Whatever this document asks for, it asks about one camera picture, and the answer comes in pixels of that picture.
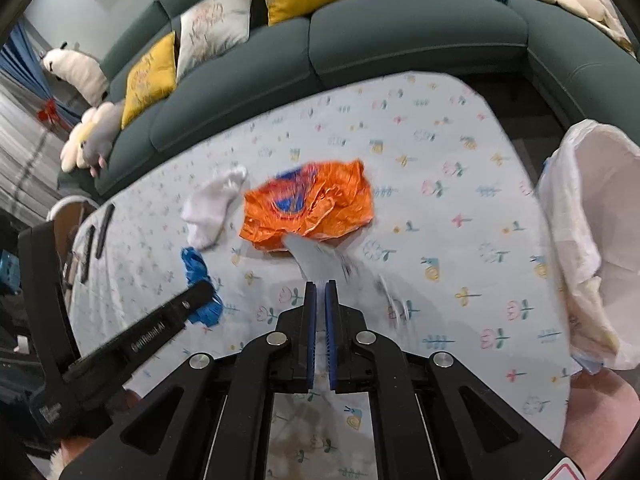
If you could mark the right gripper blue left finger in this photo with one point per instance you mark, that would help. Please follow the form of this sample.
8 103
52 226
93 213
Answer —
310 321

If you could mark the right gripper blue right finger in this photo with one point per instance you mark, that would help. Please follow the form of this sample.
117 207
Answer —
330 303

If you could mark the silver foil wrapper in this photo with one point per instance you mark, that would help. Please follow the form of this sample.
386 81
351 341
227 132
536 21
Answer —
320 262

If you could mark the orange snack bag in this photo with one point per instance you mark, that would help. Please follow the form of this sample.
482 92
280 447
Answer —
319 200

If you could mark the blue plastic wrapper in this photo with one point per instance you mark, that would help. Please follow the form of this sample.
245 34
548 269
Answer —
196 271

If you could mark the white sock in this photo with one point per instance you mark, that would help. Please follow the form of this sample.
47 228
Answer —
206 208

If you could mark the trash bin with white bag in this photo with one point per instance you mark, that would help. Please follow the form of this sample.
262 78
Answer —
589 192

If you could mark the person's left hand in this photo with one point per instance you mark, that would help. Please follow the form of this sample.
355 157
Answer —
71 448

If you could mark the floral light blue tablecloth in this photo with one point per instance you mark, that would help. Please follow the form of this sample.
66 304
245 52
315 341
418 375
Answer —
359 285

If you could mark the black remote control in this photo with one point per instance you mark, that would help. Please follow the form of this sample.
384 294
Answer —
106 221
86 254

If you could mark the small daisy pillow left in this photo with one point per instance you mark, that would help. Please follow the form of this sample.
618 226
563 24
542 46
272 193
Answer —
72 157

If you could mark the grey animal plush toy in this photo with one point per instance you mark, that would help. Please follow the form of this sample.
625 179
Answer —
106 126

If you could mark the small yellow embroidered cushion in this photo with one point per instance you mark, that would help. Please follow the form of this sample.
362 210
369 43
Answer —
152 79

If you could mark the pale grey embroidered cushion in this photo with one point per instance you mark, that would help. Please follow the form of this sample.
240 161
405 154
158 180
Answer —
209 29

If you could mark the pink blanket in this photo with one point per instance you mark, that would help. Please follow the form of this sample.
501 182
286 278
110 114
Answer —
603 409

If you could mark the dark green curved sofa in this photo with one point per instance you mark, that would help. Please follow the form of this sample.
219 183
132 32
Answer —
522 54

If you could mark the white long plush toy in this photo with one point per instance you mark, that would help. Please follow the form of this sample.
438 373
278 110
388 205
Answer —
80 70

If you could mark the white chair frame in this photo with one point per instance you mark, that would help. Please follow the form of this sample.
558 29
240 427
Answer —
67 215

